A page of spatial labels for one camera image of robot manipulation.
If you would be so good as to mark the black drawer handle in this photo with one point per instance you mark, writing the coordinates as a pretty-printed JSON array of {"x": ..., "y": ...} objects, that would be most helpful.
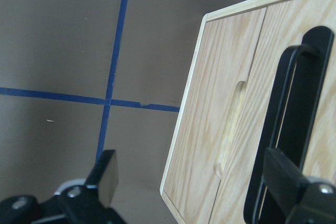
[{"x": 290, "y": 116}]

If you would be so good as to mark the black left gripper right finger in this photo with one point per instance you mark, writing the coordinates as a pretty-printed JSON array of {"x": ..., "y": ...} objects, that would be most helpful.
[{"x": 302, "y": 199}]

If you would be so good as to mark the wooden drawer cabinet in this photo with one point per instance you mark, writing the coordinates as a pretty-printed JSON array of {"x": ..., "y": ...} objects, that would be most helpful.
[{"x": 183, "y": 98}]

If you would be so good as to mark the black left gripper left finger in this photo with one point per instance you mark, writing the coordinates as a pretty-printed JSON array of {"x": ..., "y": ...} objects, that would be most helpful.
[{"x": 89, "y": 201}]

